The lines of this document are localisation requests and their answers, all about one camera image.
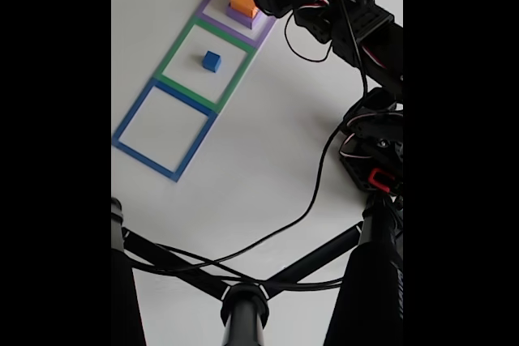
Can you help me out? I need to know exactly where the orange block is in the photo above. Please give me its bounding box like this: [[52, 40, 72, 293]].
[[229, 0, 260, 19]]

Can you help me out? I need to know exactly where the large purple block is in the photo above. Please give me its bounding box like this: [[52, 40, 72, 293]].
[[225, 4, 263, 31]]

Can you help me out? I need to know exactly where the small blue block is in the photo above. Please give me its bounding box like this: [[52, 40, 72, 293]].
[[202, 50, 222, 72]]

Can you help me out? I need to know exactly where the red clamp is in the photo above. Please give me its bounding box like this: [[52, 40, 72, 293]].
[[367, 168, 397, 194]]

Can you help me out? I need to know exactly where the black tripod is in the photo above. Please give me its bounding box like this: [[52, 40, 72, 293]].
[[111, 195, 404, 346]]

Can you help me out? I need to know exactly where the purple square frame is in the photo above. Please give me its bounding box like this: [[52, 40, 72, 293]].
[[197, 0, 277, 49]]

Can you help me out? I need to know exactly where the red white black servo cable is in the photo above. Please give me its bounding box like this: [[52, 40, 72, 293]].
[[267, 0, 404, 159]]

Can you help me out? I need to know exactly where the green square frame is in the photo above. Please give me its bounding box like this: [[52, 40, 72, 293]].
[[153, 15, 258, 115]]

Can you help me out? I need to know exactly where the blue square frame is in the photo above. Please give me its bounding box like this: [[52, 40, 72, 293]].
[[112, 77, 218, 183]]

